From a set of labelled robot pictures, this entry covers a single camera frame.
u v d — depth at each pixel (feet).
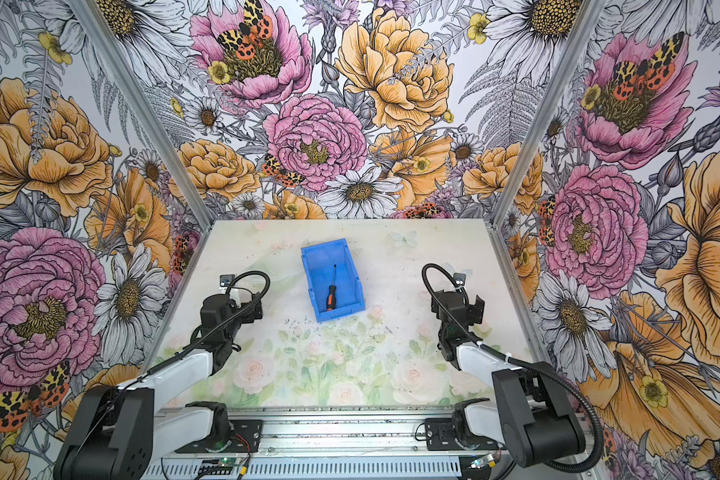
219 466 2.34
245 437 2.40
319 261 3.61
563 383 1.36
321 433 2.51
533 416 1.39
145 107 2.89
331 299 3.17
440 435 2.42
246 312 2.14
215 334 2.03
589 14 2.35
